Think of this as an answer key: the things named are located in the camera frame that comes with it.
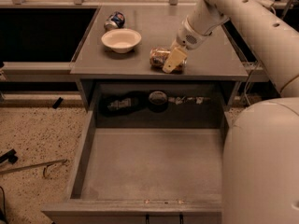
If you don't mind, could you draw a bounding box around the small black floor block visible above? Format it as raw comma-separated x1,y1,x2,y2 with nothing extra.
52,97,64,109

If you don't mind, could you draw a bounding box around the grey cabinet with top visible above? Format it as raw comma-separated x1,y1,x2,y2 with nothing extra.
71,3,248,129

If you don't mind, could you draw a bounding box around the black bracket on floor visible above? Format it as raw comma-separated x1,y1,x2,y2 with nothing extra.
0,149,18,164

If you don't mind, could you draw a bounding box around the crushed orange soda can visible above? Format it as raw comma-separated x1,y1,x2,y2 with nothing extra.
149,47,187,72

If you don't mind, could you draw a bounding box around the open grey top drawer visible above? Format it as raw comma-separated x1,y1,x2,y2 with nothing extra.
42,111,228,224

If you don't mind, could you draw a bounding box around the grey rail beam left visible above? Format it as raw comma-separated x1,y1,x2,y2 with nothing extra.
1,62,74,82

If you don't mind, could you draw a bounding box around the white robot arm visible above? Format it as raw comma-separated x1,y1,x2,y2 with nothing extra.
163,0,299,224

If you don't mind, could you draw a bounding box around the grey rail beam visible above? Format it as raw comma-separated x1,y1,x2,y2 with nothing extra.
243,62,269,83
1,62,74,82

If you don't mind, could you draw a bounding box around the blue soda can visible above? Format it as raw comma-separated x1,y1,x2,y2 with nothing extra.
104,11,125,31

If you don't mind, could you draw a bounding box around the grey rail beam right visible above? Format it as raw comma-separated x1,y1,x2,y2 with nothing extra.
243,62,269,83

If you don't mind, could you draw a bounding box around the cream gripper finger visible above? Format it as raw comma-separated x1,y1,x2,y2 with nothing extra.
163,47,187,73

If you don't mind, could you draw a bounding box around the white paper bowl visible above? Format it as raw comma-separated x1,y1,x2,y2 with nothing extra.
101,29,141,54

